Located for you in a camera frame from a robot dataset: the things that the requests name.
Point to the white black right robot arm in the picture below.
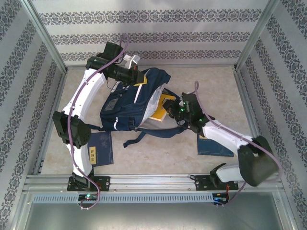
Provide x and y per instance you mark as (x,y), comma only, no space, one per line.
(225,136)

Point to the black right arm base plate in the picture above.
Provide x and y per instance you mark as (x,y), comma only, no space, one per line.
(201,183)

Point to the aluminium left corner post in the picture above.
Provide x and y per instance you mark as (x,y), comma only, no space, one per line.
(46,36)

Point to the aluminium left side rail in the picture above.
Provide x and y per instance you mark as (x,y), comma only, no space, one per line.
(58,95)

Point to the grey sheet metal panel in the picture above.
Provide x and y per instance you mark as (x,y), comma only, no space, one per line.
(153,215)

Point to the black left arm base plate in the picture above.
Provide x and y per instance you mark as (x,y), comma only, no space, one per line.
(103,183)

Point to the aluminium corner post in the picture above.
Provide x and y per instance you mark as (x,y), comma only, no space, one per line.
(46,36)
(255,36)

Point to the navy book wide yellow label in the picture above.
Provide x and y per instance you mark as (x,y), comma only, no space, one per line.
(213,147)

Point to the navy book corner yellow label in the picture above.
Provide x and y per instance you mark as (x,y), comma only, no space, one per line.
(103,148)

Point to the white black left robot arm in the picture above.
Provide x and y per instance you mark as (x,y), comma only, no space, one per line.
(81,100)

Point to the navy blue school backpack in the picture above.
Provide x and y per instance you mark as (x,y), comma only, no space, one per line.
(124,107)

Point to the aluminium right corner post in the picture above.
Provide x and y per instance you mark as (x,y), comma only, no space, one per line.
(255,36)

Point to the thin aluminium wall rail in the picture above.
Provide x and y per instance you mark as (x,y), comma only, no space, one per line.
(192,66)

